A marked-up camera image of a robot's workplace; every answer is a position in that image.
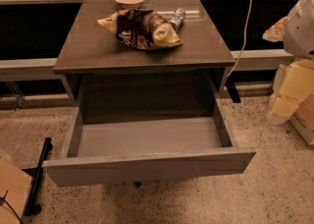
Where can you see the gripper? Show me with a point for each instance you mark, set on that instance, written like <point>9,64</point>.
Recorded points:
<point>300,32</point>

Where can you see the black metal stand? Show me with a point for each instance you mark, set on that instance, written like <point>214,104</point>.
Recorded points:
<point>33,208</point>

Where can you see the grey drawer cabinet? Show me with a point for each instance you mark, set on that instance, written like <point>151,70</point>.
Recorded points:
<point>100,67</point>

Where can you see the brown yellow chip bag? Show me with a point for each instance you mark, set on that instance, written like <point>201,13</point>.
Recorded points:
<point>141,29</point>

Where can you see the grey top drawer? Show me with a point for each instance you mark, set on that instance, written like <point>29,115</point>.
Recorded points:
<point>147,128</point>

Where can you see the cardboard box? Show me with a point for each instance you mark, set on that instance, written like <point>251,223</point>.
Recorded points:
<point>303,119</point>

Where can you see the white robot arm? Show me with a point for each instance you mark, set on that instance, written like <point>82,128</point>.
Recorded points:
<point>295,31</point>

